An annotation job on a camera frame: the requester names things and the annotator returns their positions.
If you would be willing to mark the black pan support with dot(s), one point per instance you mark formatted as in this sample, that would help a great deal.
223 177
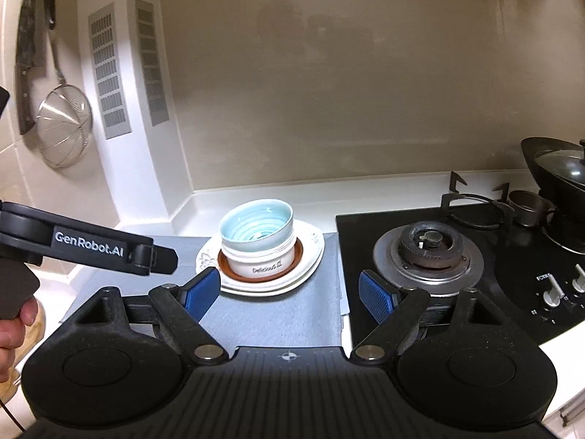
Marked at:
470 199

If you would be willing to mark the light blue bowl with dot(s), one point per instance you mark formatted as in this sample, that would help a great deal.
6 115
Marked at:
274 235

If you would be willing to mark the person's left hand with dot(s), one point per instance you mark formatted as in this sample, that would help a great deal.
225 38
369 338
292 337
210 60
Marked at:
13 338

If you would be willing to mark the kitchen cleaver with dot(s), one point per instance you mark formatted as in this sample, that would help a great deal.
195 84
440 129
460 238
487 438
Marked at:
27 68

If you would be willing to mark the white bowl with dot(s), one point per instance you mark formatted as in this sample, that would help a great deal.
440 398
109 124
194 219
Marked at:
260 265

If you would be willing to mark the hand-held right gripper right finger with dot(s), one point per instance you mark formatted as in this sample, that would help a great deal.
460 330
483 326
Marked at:
374 297

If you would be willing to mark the small metal cup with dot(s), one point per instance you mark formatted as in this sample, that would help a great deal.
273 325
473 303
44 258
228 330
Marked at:
528 212

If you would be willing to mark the round gas burner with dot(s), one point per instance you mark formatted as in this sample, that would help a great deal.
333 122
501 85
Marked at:
427 247

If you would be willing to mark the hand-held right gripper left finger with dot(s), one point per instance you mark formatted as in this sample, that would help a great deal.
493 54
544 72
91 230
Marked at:
203 290

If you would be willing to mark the grey wall vent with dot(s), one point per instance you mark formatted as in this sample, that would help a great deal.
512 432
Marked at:
109 68

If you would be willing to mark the grey mat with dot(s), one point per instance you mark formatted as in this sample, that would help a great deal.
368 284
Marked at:
274 320

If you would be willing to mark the glass wok lid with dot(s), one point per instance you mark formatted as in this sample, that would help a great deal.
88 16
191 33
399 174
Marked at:
564 162

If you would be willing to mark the brown plate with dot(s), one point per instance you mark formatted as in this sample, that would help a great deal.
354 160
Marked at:
297 258

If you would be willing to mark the plain white plate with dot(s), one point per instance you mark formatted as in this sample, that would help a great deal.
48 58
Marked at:
274 292

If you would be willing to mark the metal mesh strainer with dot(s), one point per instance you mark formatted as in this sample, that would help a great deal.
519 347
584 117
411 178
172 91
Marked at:
64 123

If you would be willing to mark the black glass gas stove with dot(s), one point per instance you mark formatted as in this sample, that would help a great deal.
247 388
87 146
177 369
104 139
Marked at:
502 292

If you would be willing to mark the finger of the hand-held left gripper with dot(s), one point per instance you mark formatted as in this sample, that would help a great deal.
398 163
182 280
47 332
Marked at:
160 259

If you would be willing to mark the white plate with embossed rim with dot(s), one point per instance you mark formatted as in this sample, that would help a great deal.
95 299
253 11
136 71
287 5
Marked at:
311 249

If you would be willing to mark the black wok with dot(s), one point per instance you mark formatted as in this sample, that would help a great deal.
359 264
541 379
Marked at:
555 192

